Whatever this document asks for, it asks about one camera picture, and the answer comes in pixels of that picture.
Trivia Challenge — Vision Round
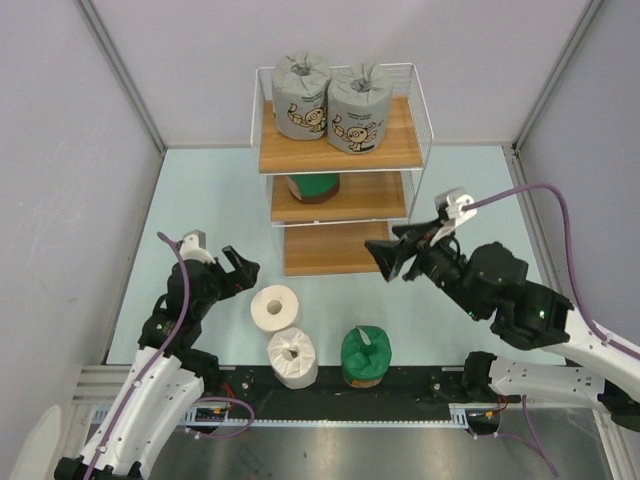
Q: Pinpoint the white wrapped paper roll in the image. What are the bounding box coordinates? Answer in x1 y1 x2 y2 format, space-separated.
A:
267 327 318 390

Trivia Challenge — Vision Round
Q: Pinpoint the white object bottom left corner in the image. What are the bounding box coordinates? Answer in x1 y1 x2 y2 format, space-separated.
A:
9 405 62 480

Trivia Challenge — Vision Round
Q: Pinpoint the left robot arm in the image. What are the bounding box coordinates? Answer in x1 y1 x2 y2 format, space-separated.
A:
54 235 260 479

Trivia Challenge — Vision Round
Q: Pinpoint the green paper roll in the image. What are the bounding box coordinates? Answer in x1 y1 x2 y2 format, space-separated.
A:
286 173 340 204
340 325 392 388

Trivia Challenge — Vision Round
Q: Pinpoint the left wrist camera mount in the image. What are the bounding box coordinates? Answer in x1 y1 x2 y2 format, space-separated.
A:
179 230 217 264

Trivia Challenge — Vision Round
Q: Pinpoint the plain white paper roll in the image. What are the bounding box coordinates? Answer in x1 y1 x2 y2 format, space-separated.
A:
250 285 301 333

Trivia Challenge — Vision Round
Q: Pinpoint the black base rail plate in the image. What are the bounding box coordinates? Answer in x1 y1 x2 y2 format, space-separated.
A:
172 363 596 437

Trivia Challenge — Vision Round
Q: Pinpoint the grey paper roll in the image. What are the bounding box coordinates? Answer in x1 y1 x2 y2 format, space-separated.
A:
272 51 332 141
327 63 394 155

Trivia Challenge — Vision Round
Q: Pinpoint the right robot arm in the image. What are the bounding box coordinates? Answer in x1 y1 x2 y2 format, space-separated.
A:
364 220 639 431

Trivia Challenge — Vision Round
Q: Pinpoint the white wire three-tier shelf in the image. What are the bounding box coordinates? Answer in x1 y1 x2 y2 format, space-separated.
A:
251 63 433 277

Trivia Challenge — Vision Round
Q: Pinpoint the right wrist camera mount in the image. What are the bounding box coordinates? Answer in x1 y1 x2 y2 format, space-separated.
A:
430 187 477 247

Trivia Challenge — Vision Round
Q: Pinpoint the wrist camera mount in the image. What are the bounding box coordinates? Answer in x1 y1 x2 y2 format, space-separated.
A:
179 230 217 264
430 187 477 247

